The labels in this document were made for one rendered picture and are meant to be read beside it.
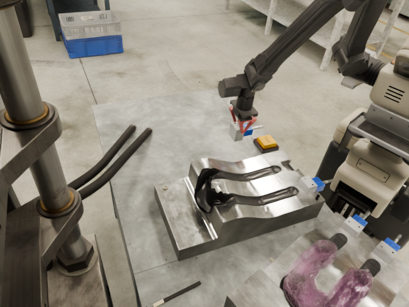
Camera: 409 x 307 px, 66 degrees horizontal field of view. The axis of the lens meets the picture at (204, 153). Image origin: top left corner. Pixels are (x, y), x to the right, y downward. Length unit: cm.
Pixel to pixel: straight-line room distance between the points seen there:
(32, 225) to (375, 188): 116
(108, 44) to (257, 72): 306
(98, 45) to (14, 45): 334
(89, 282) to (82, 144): 176
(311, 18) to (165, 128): 79
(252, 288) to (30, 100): 63
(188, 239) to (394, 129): 79
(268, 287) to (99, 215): 146
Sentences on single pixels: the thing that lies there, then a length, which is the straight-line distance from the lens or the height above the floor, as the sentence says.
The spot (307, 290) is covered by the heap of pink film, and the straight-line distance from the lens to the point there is 90.
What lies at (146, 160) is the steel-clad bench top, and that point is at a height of 80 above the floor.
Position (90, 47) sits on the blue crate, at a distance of 391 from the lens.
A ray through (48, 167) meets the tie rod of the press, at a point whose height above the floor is 118.
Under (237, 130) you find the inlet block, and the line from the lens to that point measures 116.
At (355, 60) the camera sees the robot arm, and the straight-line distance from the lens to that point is 112.
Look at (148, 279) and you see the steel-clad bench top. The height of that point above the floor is 80.
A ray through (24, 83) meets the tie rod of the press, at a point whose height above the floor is 137.
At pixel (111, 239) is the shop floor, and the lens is 200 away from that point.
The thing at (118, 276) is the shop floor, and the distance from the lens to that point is 188.
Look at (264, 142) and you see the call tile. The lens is 134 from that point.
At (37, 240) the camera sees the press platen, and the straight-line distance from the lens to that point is 78.
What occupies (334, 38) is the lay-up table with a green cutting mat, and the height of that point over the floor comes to 39.
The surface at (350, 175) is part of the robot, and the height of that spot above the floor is 80.
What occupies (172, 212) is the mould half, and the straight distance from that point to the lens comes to 100.
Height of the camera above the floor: 165
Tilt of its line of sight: 41 degrees down
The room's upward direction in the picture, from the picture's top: 6 degrees clockwise
